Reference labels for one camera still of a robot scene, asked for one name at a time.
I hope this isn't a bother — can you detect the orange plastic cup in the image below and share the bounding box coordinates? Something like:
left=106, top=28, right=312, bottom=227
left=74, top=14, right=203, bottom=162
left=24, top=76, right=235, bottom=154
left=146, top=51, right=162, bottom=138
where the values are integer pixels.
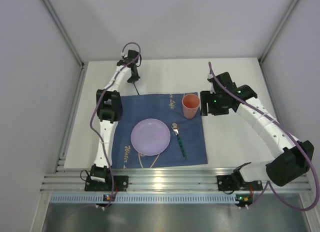
left=182, top=94, right=200, bottom=119

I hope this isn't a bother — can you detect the right aluminium frame post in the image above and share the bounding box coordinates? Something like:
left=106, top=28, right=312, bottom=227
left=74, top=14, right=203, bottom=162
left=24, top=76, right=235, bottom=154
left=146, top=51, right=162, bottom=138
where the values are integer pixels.
left=258, top=0, right=301, bottom=66

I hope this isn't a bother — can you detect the perforated grey cable duct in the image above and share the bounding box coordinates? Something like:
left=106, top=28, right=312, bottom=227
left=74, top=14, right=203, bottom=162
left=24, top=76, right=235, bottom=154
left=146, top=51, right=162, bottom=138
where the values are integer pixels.
left=50, top=193, right=251, bottom=204

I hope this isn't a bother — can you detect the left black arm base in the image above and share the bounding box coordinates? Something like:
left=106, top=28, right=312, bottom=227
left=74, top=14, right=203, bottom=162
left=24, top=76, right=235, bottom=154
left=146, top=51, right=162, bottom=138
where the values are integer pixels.
left=84, top=175, right=129, bottom=192

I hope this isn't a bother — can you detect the metal spoon teal handle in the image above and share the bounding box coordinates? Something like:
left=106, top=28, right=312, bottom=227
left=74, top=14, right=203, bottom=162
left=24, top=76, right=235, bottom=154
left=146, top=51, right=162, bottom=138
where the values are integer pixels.
left=171, top=122, right=187, bottom=159

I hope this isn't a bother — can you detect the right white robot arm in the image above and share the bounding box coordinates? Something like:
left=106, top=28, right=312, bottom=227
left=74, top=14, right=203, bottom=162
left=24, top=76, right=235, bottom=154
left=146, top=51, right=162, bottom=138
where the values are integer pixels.
left=200, top=72, right=314, bottom=186

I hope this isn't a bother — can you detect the aluminium frame post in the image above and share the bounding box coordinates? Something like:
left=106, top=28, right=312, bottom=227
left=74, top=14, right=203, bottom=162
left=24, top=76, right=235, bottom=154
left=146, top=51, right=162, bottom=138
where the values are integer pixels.
left=258, top=0, right=301, bottom=66
left=37, top=0, right=84, bottom=66

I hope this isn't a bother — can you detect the blue embroidered cloth placemat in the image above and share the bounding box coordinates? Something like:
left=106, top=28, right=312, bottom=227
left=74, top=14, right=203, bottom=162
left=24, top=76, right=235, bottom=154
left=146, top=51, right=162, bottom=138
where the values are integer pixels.
left=109, top=91, right=209, bottom=169

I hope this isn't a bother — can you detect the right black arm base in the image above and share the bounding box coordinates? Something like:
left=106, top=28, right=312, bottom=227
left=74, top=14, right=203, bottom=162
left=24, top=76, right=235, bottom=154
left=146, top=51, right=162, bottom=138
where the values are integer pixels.
left=216, top=175, right=263, bottom=192

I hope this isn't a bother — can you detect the left aluminium frame post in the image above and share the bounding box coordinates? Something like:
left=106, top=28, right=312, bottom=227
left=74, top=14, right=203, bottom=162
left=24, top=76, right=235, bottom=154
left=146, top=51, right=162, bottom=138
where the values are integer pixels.
left=37, top=0, right=84, bottom=66

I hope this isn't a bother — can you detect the aluminium mounting rail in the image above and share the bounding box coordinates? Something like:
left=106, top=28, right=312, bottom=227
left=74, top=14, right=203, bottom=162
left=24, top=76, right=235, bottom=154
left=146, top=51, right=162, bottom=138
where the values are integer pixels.
left=41, top=167, right=312, bottom=192

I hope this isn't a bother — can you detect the purple plastic plate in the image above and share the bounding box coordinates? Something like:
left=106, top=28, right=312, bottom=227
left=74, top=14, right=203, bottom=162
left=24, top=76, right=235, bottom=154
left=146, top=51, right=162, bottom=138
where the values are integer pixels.
left=130, top=118, right=171, bottom=156

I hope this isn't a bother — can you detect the blue plastic fork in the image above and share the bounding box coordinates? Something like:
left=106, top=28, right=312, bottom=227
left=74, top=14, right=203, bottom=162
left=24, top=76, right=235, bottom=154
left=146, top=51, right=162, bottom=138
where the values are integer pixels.
left=133, top=83, right=140, bottom=95

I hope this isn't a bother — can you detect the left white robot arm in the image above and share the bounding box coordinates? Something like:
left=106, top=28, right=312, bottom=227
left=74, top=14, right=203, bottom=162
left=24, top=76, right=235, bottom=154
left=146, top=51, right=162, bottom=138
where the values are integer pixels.
left=90, top=50, right=142, bottom=182

